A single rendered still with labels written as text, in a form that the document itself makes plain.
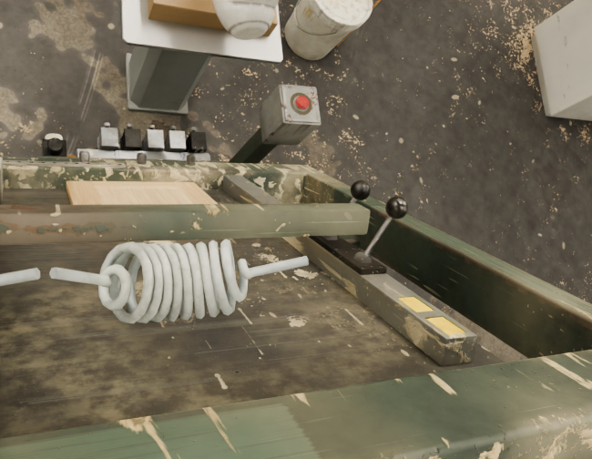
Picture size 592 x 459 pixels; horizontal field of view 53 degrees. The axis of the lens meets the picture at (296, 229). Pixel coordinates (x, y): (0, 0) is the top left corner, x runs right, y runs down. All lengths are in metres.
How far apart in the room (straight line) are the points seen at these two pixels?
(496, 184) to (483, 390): 2.84
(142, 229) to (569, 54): 3.46
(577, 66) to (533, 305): 2.76
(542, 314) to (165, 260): 0.68
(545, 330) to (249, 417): 0.63
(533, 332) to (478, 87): 2.63
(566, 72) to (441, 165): 0.95
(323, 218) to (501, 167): 3.03
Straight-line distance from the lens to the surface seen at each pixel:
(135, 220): 0.39
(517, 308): 1.04
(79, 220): 0.38
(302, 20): 2.83
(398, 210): 0.98
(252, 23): 1.66
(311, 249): 1.11
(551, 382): 0.61
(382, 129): 3.04
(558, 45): 3.80
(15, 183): 1.53
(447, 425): 0.50
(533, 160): 3.62
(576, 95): 3.66
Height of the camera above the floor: 2.34
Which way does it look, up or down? 63 degrees down
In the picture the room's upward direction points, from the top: 61 degrees clockwise
